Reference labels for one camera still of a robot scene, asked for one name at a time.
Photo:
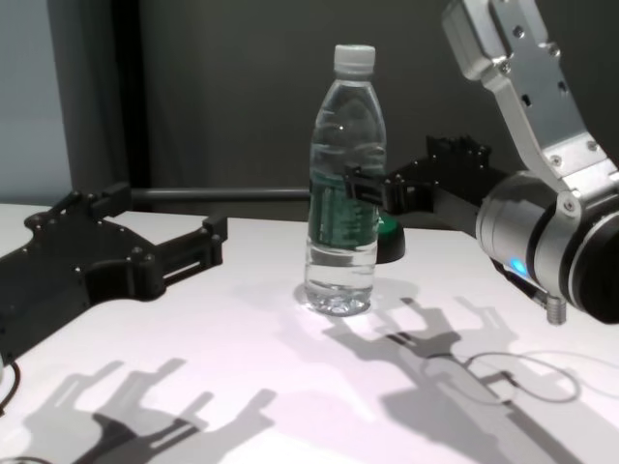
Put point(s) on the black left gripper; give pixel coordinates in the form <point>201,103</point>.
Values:
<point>72,266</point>

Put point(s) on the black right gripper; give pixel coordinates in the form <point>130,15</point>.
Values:
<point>445,188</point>

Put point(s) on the clear water bottle green label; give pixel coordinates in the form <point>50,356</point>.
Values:
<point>345,193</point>

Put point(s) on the green YES button black base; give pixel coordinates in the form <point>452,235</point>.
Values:
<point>392,241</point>

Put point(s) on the low grey wall rail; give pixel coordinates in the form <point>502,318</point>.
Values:
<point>217,194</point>

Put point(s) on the black vertical wall post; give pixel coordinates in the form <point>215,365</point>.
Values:
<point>131,96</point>

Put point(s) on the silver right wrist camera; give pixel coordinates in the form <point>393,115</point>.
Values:
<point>527,87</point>

